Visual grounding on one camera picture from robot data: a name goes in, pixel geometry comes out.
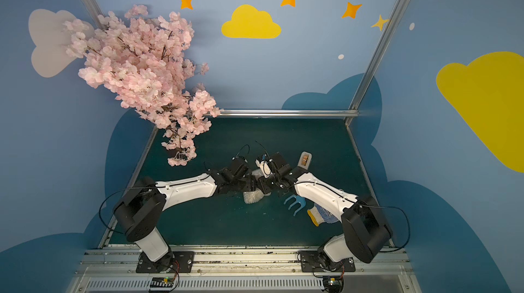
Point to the white tape dispenser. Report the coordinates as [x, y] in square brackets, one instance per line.
[305, 160]

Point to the left floor edge rail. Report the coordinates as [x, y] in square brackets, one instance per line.
[126, 155]

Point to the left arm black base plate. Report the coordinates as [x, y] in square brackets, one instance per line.
[180, 261]

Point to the blue hand rake wooden handle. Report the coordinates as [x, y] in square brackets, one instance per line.
[295, 203]

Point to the clear bubble wrap sheet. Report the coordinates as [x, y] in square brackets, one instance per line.
[251, 197]

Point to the right aluminium frame post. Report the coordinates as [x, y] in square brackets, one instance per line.
[388, 32]

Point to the blue dotted work glove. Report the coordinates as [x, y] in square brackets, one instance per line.
[319, 215]

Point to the left controller circuit board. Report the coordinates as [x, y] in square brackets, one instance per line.
[161, 284]

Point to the rear aluminium frame rail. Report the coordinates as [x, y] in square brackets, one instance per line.
[288, 113]

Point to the floor edge rail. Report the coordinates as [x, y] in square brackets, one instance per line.
[364, 135]
[126, 155]

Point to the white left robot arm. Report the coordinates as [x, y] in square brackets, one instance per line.
[140, 208]

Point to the pink cherry blossom tree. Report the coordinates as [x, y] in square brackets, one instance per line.
[142, 61]

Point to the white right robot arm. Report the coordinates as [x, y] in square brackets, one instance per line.
[365, 227]

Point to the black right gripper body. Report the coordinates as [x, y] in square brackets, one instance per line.
[269, 184]

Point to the right controller circuit board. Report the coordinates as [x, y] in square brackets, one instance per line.
[333, 285]

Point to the controller circuit board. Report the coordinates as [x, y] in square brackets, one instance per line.
[333, 285]
[161, 284]

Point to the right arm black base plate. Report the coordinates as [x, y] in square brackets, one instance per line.
[318, 262]

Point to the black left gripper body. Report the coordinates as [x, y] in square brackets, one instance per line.
[249, 184]

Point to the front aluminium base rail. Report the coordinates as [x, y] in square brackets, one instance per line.
[239, 269]

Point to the right floor edge rail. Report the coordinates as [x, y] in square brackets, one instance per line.
[364, 135]

